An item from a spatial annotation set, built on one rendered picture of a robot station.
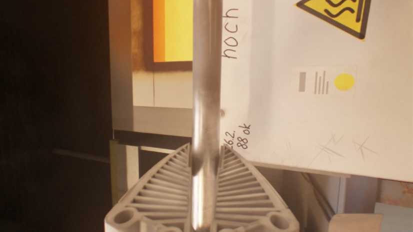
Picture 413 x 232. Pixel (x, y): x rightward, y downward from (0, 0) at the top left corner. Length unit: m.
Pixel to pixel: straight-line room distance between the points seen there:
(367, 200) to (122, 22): 0.73
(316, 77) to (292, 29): 0.07
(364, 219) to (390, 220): 0.17
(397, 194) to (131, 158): 0.61
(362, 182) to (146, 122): 0.52
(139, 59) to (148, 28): 0.09
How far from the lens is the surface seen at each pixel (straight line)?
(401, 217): 0.62
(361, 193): 0.49
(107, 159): 0.75
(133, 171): 0.53
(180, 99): 0.41
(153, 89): 0.45
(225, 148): 0.18
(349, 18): 0.29
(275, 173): 1.11
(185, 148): 0.17
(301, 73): 0.25
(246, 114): 0.25
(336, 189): 0.51
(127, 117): 0.52
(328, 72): 0.26
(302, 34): 0.26
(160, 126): 0.46
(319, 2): 0.28
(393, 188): 0.51
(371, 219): 0.46
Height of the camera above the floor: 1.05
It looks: 16 degrees up
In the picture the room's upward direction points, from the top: 88 degrees counter-clockwise
